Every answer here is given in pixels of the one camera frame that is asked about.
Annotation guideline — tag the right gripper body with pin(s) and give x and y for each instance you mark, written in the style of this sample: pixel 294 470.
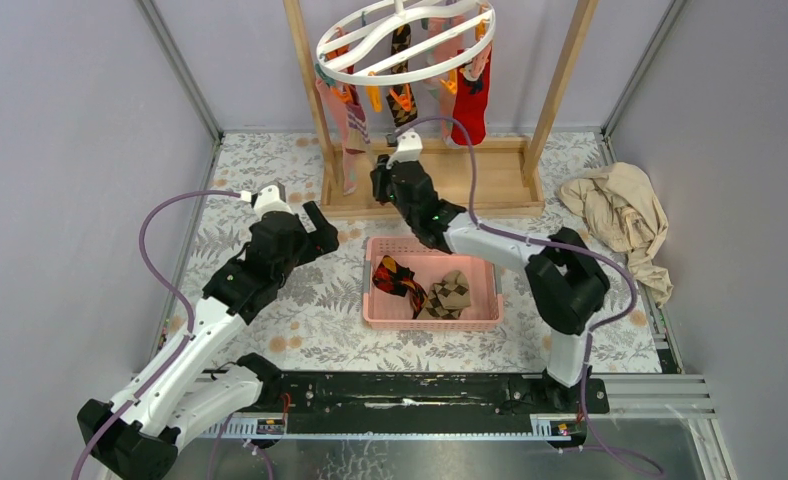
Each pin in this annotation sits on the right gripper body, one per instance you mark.
pixel 385 192

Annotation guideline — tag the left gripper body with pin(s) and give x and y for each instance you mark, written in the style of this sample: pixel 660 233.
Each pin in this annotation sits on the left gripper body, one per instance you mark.
pixel 309 245

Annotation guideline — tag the wooden hanger stand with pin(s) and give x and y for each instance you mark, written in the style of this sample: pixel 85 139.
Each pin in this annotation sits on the wooden hanger stand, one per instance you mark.
pixel 508 166

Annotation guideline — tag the black red yellow argyle sock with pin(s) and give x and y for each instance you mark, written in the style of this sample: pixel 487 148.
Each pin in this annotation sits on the black red yellow argyle sock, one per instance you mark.
pixel 395 279

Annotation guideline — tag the pink plastic basket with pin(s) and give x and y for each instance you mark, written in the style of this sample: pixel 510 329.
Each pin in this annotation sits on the pink plastic basket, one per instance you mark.
pixel 383 311

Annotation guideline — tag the pink sock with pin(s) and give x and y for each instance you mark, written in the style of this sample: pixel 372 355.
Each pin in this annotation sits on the pink sock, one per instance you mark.
pixel 351 122

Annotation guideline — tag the beige brown argyle sock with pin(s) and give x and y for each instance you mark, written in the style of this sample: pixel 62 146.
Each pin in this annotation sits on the beige brown argyle sock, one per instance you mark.
pixel 449 297

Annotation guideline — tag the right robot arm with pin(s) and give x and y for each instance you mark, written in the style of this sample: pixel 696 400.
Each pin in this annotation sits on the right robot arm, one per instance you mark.
pixel 568 285

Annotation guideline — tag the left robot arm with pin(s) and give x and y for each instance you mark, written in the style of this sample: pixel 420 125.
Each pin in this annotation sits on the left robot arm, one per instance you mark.
pixel 139 433

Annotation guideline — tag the white round clip hanger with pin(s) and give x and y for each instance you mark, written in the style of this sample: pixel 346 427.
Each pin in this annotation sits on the white round clip hanger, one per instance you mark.
pixel 388 43

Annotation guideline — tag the floral table mat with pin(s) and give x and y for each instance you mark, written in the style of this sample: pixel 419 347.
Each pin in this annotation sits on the floral table mat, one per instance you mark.
pixel 317 322

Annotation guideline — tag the beige crumpled cloth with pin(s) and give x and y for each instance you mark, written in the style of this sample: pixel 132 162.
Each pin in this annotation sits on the beige crumpled cloth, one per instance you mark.
pixel 620 208

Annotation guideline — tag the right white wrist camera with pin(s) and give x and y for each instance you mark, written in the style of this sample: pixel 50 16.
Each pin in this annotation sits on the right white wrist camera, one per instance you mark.
pixel 407 147

